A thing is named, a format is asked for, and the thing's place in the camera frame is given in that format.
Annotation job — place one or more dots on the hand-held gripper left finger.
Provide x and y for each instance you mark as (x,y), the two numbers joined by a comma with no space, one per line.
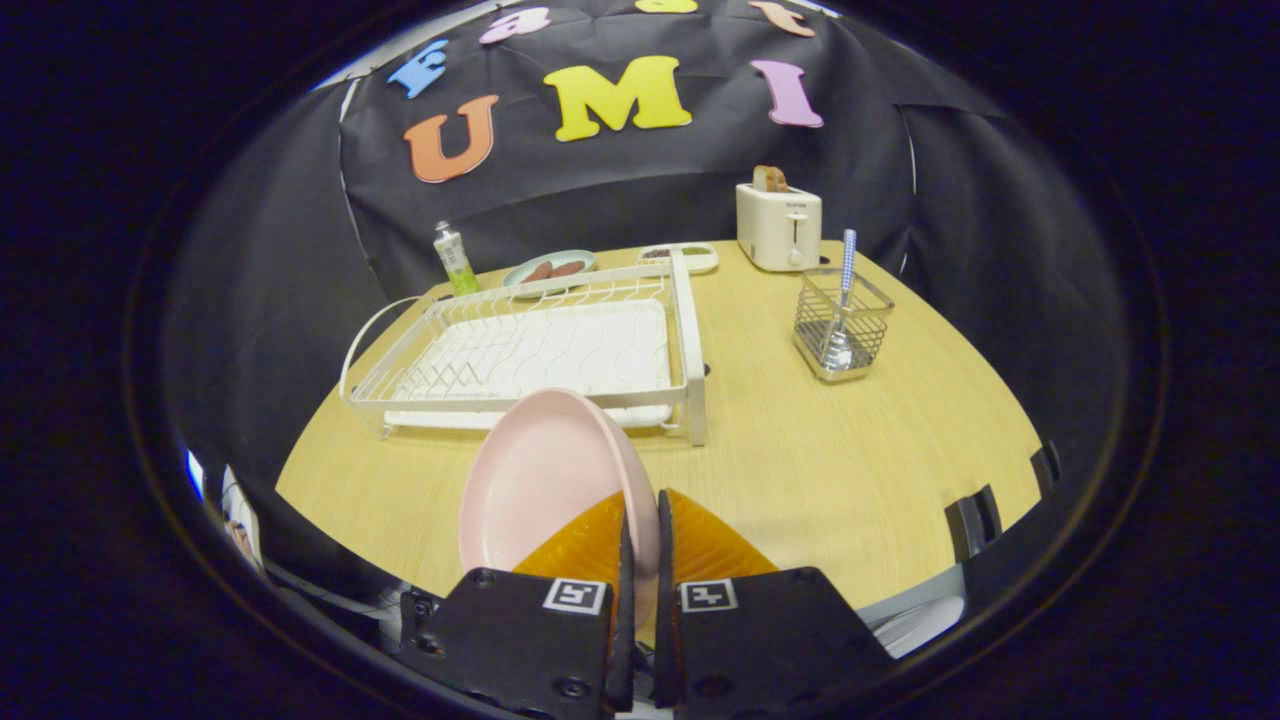
(626,620)

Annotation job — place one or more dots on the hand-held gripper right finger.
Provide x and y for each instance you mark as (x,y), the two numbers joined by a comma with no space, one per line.
(666,620)

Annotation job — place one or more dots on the pink plate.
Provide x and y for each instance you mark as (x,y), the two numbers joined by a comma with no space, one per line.
(540,480)

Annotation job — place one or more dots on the small white sauce dish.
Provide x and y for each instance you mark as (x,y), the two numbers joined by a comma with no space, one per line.
(680,266)

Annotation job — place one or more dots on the pale green plate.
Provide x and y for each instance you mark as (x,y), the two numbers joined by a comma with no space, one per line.
(520,270)

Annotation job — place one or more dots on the white curved object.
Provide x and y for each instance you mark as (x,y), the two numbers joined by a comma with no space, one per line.
(925,625)

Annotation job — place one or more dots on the brown sausage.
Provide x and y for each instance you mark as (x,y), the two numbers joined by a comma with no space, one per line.
(568,268)
(538,272)

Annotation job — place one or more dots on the green squeeze bottle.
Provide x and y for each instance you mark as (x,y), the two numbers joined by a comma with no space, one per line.
(455,262)

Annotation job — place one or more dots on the white device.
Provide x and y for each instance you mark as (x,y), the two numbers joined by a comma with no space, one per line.
(240,510)

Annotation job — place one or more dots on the cream toaster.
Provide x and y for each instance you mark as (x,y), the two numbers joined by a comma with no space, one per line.
(775,230)

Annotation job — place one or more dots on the black backdrop cloth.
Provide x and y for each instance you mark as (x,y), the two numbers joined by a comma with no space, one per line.
(600,190)

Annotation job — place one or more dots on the toasted bread slice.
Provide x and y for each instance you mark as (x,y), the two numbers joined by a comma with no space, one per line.
(770,180)

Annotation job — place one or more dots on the lit screen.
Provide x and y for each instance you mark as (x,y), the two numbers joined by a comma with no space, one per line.
(194,475)

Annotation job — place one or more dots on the black table edge bracket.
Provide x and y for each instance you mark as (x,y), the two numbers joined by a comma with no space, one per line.
(972,525)
(1046,468)

